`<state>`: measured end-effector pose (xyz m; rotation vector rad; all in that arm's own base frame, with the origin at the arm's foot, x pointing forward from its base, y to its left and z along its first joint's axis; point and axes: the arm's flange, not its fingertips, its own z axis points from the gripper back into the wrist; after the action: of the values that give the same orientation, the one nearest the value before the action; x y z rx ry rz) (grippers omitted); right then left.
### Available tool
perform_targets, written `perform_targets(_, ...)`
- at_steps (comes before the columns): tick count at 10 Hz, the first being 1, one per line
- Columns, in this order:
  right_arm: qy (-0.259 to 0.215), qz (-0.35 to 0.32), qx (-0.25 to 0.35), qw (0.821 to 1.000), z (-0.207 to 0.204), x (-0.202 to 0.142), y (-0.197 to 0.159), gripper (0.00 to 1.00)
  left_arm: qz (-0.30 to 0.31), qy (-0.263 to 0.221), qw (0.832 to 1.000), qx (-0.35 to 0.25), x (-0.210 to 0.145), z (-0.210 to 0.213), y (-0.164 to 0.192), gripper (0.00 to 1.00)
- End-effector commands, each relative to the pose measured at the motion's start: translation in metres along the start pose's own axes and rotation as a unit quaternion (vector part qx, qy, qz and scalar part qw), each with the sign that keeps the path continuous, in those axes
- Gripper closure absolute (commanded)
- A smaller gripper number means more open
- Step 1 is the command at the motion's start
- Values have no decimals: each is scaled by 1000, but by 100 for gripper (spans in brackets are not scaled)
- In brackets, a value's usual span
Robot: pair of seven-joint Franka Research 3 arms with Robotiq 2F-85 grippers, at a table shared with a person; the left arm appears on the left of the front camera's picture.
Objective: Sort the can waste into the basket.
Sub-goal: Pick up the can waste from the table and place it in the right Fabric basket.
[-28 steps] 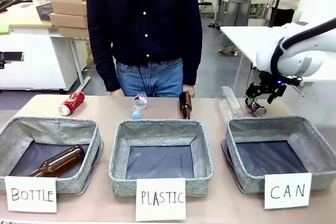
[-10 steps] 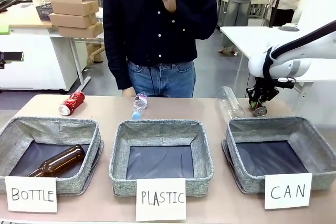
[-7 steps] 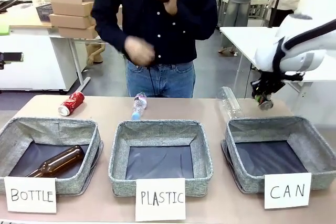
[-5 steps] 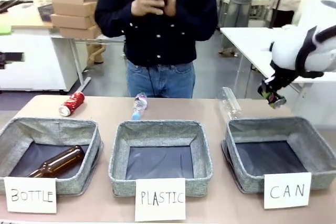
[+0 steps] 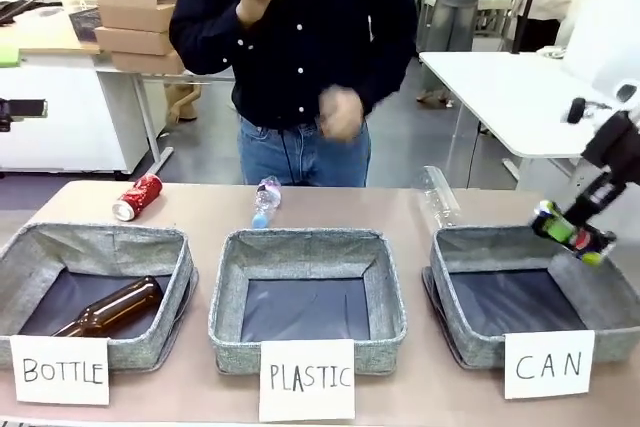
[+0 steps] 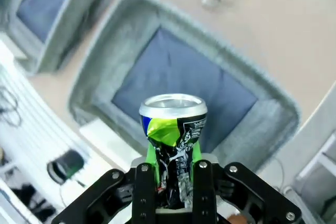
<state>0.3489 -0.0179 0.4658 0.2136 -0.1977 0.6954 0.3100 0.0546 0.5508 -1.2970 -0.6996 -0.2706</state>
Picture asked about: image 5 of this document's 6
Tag red cola can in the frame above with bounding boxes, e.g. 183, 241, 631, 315
111, 172, 165, 223

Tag grey basket labelled plastic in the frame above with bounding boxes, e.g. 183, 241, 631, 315
208, 228, 408, 376

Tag person's left hand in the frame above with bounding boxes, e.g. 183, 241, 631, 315
318, 85, 367, 142

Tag clear empty plastic bottle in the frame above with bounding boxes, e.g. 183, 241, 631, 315
417, 165, 462, 229

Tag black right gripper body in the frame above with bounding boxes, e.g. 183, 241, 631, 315
563, 111, 640, 229

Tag blue green drink can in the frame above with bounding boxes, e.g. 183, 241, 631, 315
530, 200, 617, 267

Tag person's right forearm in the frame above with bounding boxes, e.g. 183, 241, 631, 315
168, 0, 261, 76

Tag black tripod pole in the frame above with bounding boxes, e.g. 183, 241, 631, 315
510, 0, 547, 56

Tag white paper label CAN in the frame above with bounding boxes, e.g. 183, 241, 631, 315
503, 329, 596, 400

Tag closed flat cardboard box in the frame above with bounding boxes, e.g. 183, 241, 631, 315
93, 25, 174, 57
110, 49, 187, 76

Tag grey basket labelled bottle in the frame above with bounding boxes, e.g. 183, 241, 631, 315
0, 221, 200, 372

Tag person's left forearm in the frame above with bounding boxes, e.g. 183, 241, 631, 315
349, 0, 419, 113

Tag black clamp device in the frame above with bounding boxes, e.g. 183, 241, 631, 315
0, 96, 50, 133

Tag white table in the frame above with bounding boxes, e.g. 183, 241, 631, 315
417, 50, 621, 183

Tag small black oval device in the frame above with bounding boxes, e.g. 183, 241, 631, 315
566, 96, 587, 125

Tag grey basket labelled can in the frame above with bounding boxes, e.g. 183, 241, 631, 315
422, 225, 640, 369

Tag small blue-capped plastic bottle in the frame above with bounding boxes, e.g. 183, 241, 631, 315
251, 175, 283, 229

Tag white paper label PLASTIC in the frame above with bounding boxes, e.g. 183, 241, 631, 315
258, 339, 356, 423

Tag open cardboard box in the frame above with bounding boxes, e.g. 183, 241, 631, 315
96, 0, 180, 33

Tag white paper label BOTTLE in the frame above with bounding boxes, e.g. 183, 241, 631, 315
9, 335, 111, 406

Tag green block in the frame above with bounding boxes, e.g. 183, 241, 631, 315
0, 43, 22, 68

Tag white desk with wooden top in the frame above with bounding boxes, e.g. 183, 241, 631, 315
0, 6, 176, 179

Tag black wire basket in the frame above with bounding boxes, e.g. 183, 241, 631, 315
68, 5, 103, 44

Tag person in dark shirt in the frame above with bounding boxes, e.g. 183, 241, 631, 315
168, 0, 419, 187

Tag brown glass bottle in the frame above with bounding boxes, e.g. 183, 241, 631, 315
51, 275, 165, 338

